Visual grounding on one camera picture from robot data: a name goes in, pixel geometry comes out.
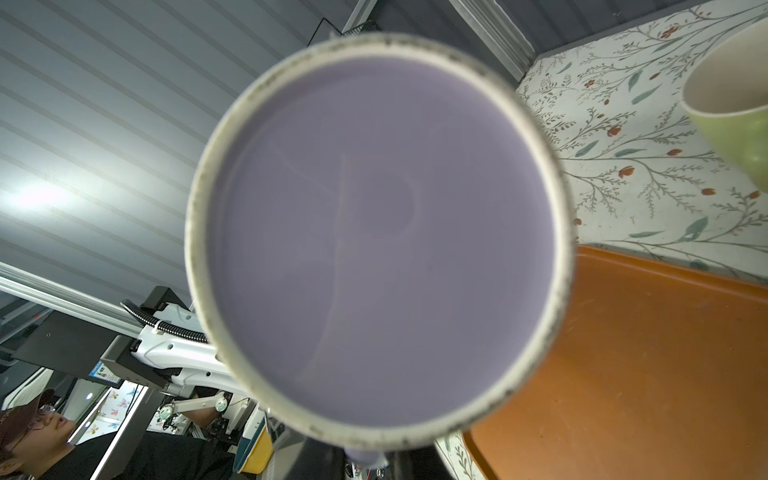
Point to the purple mug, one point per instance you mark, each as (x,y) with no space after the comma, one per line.
(379,242)

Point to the light green mug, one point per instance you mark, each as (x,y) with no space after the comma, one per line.
(725,96)

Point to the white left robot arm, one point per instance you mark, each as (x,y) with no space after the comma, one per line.
(172,344)

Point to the orange wooden tray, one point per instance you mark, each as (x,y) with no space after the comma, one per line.
(658,372)

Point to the person in black shirt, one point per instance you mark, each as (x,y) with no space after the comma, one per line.
(35,443)

